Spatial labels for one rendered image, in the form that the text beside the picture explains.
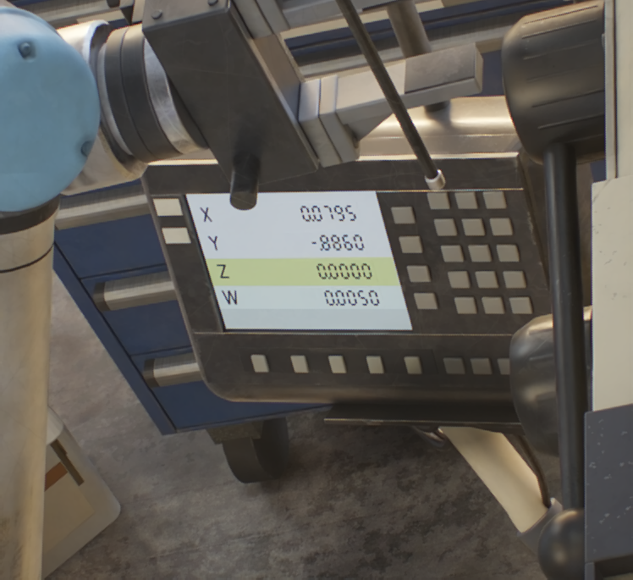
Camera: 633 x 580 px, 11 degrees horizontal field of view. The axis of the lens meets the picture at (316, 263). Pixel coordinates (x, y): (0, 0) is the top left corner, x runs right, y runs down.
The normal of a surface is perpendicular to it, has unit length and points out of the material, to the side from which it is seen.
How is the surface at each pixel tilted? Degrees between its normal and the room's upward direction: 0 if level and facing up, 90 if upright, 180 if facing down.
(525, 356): 28
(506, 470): 48
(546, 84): 41
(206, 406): 90
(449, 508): 0
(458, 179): 71
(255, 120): 90
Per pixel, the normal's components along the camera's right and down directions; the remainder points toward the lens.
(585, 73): -0.31, 0.01
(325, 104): -0.36, -0.64
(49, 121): 0.60, 0.32
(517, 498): -0.17, 0.19
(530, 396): -0.66, 0.14
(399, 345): -0.40, 0.52
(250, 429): -0.11, 0.76
